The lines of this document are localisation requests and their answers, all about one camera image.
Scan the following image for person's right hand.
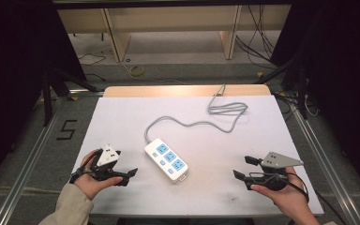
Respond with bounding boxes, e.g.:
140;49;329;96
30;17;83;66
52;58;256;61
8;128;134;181
249;166;312;218

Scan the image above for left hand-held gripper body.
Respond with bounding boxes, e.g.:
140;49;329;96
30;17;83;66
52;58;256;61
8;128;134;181
88;143;130;188

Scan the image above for white table cover board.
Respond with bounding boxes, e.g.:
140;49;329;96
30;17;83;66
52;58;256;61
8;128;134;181
71;95;325;218

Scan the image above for black tripod stand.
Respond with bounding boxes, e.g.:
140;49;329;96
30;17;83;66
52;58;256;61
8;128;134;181
255;56;311;120
41;67;98;127

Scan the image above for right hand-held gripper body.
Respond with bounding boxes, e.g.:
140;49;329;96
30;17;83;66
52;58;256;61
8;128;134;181
244;151;305;192

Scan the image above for aluminium floor rail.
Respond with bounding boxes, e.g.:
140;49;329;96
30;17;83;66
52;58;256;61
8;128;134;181
0;96;68;225
290;102;360;225

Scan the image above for dark curtain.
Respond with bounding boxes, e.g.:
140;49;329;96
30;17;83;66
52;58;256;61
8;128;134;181
0;0;87;195
269;0;360;203

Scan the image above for yellow cable coil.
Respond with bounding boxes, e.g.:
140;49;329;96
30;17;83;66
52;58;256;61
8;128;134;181
128;64;146;78

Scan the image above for grey power strip cable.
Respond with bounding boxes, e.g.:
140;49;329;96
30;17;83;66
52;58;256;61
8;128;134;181
143;92;249;145

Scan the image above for person's left hand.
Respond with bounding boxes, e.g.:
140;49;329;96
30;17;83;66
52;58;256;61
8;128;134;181
73;149;124;202

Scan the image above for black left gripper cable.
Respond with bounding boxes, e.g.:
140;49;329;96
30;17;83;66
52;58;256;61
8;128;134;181
68;149;103;186

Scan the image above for white power strip blue sockets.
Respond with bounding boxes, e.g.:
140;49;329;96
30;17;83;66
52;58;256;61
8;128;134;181
143;137;189;184

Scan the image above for bundle of black floor cables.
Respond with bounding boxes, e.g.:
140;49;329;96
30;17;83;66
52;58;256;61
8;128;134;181
234;4;278;70

